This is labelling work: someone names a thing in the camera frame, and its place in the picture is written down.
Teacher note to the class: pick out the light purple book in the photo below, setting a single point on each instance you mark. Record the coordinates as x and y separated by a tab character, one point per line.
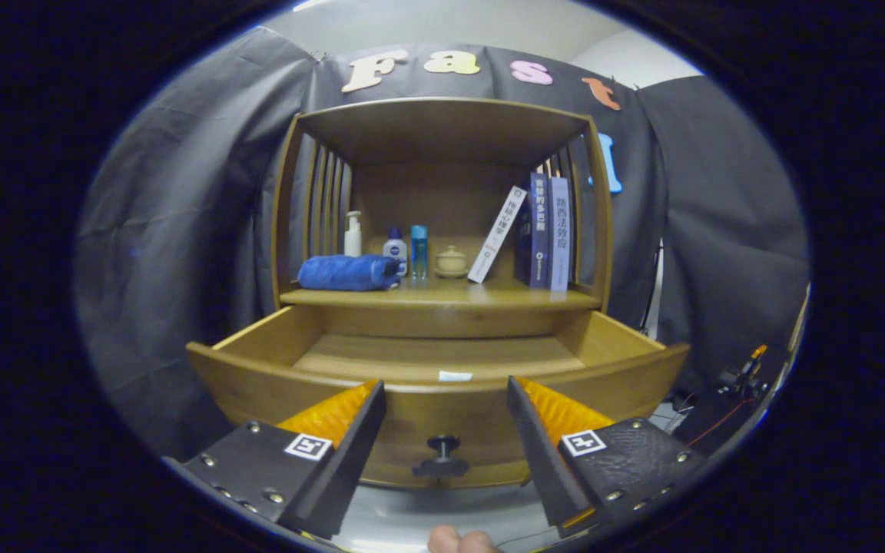
559	234

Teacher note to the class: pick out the wooden countertop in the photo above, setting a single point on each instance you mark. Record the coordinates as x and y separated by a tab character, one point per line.
450	294

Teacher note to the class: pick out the small white bottle blue cap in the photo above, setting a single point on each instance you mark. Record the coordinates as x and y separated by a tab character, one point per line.
395	252

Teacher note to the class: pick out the wooden cabinet with shelf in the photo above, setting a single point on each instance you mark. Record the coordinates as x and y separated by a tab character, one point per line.
442	130

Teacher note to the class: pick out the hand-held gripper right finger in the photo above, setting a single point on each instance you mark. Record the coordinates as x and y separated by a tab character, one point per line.
542	453

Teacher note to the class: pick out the wooden drawer with black knob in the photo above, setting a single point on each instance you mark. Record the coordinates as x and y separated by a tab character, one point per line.
258	384

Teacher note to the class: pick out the white book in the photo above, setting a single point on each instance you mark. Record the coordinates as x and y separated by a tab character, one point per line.
498	234

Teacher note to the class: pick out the white pump bottle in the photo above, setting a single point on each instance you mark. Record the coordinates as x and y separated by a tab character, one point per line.
353	240

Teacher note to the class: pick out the black device with orange part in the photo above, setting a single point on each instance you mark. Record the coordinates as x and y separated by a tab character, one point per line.
719	415

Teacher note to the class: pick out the beige lidded ceramic cup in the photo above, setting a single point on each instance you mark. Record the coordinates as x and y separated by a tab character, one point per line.
452	263

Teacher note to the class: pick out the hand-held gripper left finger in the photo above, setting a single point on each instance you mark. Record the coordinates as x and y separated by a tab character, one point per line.
350	453

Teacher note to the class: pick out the black backdrop cloth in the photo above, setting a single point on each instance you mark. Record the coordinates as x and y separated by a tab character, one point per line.
181	230

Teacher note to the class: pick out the clear blue bottle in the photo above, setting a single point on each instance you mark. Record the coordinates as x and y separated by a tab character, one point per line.
419	250

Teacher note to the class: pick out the rolled blue towel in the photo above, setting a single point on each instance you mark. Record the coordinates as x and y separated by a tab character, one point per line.
346	273

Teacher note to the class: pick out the dark blue book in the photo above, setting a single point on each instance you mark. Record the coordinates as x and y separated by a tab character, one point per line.
538	230

